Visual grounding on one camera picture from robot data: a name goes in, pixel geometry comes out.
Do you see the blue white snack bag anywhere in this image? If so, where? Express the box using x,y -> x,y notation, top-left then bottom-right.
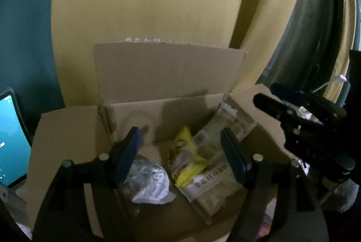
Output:
121,158 -> 176,205

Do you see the white toast bread bag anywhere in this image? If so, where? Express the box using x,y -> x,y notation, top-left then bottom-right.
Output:
176,102 -> 256,218

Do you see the yellow snack packet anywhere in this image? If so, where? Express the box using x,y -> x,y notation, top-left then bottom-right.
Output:
167,126 -> 208,188

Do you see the yellow curtain right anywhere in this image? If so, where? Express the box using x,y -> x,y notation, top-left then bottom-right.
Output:
322,0 -> 359,103

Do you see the yellow curtain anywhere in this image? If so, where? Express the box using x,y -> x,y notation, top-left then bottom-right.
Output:
51,0 -> 296,106
322,0 -> 359,103

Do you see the white desk lamp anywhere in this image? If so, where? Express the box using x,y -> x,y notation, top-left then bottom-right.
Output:
312,74 -> 347,93

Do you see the brown cardboard box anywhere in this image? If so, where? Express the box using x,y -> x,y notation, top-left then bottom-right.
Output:
26,42 -> 292,241

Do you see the tablet with teal screen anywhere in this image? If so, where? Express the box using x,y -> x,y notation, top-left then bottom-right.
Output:
0,89 -> 32,187

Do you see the yellow curtain left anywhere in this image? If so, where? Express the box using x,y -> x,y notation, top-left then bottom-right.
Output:
51,0 -> 296,106

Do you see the teal curtain left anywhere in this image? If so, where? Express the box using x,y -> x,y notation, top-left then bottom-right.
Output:
1,0 -> 65,131

